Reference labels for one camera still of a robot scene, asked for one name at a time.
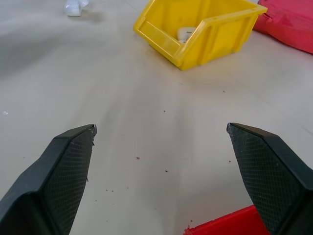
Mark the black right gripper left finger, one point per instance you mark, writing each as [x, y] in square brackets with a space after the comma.
[49, 186]

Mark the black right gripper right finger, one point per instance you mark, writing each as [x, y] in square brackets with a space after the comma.
[269, 171]

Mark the white plastic part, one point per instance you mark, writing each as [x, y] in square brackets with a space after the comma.
[73, 8]

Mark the red bin bottom edge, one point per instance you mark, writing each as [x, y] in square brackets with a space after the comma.
[232, 224]

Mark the yellow plastic bin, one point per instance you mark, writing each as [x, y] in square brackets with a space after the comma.
[220, 34]

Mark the pink fabric bag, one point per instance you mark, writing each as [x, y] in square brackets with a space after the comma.
[288, 27]

